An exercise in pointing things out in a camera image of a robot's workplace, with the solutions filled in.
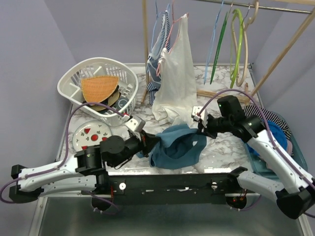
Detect orange woven mat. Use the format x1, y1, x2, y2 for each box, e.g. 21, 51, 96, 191
81, 75, 120, 102

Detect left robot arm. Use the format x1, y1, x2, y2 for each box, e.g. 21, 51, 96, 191
9, 131, 160, 204

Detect watermelon pattern plate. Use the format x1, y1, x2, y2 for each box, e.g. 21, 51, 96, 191
72, 120, 112, 151

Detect pink garment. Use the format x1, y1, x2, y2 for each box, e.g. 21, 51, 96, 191
286, 140, 293, 156

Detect teal plastic bin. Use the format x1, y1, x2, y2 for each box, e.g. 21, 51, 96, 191
242, 112, 308, 182

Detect dark plates in basket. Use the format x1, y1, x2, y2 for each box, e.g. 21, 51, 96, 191
88, 86, 129, 114

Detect light blue plastic hanger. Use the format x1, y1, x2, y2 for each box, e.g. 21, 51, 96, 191
203, 0, 224, 84

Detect dark green plastic hanger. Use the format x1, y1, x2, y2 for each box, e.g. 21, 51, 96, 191
210, 12, 228, 83

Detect white tank top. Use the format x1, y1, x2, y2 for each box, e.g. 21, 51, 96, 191
152, 14, 197, 126

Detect purple cable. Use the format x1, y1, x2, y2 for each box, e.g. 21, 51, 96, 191
199, 88, 315, 218
0, 102, 131, 205

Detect black white striped garment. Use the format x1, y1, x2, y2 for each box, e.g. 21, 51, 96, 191
244, 105, 292, 139

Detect wooden clothes rack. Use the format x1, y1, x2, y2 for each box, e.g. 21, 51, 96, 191
142, 0, 315, 95

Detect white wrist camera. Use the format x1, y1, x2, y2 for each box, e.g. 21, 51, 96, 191
125, 116, 146, 133
191, 106, 208, 121

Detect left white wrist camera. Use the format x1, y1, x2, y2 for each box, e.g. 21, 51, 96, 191
125, 116, 146, 133

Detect white plastic laundry basket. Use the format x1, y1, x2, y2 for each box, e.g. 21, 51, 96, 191
57, 57, 139, 115

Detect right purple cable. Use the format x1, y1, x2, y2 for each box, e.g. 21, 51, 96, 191
199, 88, 315, 218

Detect teal blue tank top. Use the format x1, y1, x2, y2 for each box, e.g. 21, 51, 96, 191
149, 124, 207, 170

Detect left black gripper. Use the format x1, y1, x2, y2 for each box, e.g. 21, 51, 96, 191
110, 129, 161, 169

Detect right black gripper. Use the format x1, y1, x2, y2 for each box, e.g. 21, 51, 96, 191
196, 113, 233, 139

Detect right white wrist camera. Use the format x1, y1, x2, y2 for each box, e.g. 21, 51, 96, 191
191, 106, 208, 121

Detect bright blue garment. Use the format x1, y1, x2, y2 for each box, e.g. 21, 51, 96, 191
246, 120, 288, 158

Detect beige wooden hanger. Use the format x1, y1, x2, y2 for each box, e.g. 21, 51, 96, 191
234, 0, 259, 87

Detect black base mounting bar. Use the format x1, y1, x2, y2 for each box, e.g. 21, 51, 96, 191
94, 173, 244, 205

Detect lime green hanger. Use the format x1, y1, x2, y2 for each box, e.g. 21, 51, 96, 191
230, 8, 244, 89

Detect light blue wire hanger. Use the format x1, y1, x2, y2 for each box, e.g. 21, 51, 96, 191
150, 0, 170, 57

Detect blue striped garment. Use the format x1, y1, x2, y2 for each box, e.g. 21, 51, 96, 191
147, 10, 171, 105

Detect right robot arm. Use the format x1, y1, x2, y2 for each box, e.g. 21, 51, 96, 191
191, 95, 315, 219

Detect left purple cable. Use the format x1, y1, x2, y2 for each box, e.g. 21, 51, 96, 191
0, 102, 131, 205

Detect pink wire hanger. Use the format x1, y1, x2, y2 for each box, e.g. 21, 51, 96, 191
156, 0, 182, 76

